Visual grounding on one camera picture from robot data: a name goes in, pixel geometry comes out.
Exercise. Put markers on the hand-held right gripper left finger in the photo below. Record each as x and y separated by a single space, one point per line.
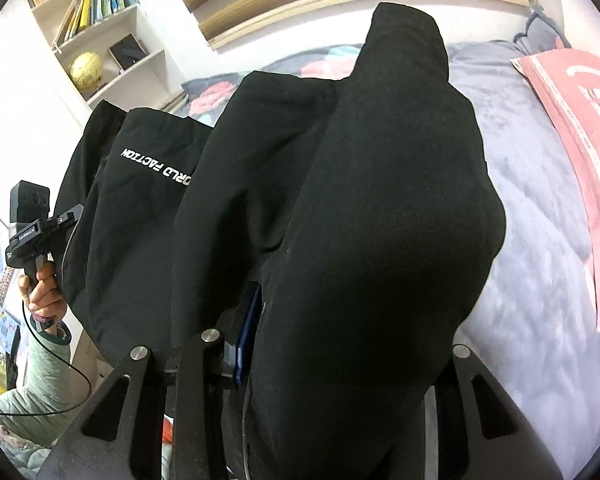
247 332

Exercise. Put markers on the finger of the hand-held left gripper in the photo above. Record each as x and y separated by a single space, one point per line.
67 220

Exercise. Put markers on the grey pillow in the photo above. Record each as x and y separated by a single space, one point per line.
542 35

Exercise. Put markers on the pink pillow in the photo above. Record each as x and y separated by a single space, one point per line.
580 135

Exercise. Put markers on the black framed board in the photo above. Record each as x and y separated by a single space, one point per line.
126 52

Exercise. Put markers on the yellow globe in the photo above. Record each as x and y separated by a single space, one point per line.
86 71

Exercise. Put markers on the rows of shelf books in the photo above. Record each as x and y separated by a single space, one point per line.
87 0

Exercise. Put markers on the person's left forearm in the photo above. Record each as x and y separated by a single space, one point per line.
30 385

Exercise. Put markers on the black jacket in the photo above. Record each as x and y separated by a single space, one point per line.
380 210

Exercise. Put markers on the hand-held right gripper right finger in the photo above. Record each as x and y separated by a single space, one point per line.
460 365

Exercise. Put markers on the white bookshelf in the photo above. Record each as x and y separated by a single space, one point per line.
145 65

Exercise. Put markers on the person's left hand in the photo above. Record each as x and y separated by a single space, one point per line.
47 297

